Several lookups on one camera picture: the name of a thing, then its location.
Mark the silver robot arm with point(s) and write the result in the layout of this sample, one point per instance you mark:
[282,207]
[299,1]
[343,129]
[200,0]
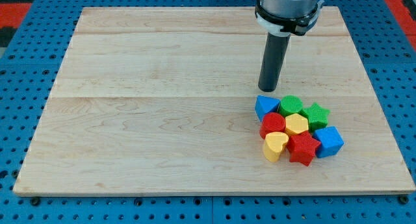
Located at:
[283,18]

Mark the blue triangle block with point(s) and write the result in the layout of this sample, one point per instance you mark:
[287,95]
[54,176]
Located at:
[265,105]

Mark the wooden board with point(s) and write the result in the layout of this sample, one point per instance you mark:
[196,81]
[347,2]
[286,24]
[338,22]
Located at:
[159,101]

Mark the red cylinder block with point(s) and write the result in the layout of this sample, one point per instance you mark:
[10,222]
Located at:
[272,122]

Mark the yellow heart block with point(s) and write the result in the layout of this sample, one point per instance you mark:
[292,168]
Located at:
[274,144]

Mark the green cylinder block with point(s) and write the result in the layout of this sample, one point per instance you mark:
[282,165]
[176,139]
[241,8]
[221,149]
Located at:
[290,104]

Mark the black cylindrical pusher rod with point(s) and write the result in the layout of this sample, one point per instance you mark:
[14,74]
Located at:
[273,57]

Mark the yellow hexagon block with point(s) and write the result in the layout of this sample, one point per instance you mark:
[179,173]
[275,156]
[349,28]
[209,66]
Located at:
[296,124]

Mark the red star block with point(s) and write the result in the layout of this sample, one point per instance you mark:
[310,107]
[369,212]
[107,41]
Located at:
[302,148]

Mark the green star block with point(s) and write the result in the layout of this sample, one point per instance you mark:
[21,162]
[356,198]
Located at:
[316,115]

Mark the blue cube block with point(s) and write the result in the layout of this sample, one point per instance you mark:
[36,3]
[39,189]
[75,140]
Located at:
[331,141]

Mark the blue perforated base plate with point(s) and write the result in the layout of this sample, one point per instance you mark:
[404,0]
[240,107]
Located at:
[32,59]

